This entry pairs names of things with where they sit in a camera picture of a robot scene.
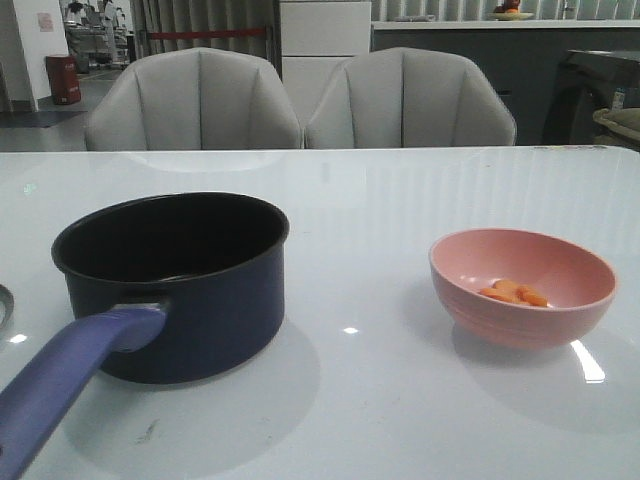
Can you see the dark kitchen counter cabinet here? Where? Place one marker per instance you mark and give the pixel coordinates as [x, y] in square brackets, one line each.
[520, 58]

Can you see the red bin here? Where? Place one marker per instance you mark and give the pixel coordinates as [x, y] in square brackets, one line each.
[63, 81]

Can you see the left grey upholstered chair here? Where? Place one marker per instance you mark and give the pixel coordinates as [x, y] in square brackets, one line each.
[195, 99]

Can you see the grey upholstered chair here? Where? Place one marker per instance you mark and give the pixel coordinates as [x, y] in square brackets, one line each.
[195, 99]
[407, 98]

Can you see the pink plastic bowl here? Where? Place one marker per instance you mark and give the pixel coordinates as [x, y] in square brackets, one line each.
[578, 284]

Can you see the white refrigerator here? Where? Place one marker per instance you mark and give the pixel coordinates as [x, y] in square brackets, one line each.
[315, 36]

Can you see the grey curtain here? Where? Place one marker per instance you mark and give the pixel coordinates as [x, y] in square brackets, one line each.
[184, 16]

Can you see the right grey upholstered chair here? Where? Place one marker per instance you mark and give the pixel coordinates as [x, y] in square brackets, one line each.
[407, 98]

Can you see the dark blue saucepan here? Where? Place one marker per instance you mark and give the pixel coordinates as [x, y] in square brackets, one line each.
[164, 290]

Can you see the orange ham slices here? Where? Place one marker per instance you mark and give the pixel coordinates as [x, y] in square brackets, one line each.
[509, 291]

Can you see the fruit plate on counter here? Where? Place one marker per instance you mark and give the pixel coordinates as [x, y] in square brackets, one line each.
[509, 10]

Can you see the beige cushion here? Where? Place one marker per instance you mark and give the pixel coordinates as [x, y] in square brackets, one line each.
[617, 127]

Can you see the red belt barrier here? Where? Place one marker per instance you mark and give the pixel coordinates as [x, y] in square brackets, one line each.
[211, 34]

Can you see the glass pot lid blue knob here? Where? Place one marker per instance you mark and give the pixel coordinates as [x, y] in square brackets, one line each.
[7, 308]

